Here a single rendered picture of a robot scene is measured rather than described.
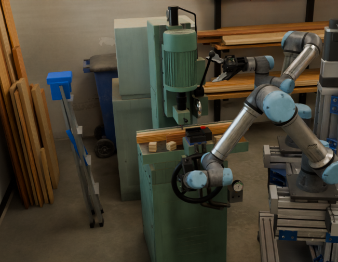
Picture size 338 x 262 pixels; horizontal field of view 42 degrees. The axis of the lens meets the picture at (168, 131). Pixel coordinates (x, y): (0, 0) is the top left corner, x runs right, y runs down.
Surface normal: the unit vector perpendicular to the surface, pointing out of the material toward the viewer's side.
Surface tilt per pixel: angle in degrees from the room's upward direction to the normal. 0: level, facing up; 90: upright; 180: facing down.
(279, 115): 84
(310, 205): 90
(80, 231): 0
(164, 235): 90
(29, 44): 90
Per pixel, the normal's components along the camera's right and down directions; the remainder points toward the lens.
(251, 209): -0.04, -0.92
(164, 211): 0.21, 0.37
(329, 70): -0.14, 0.38
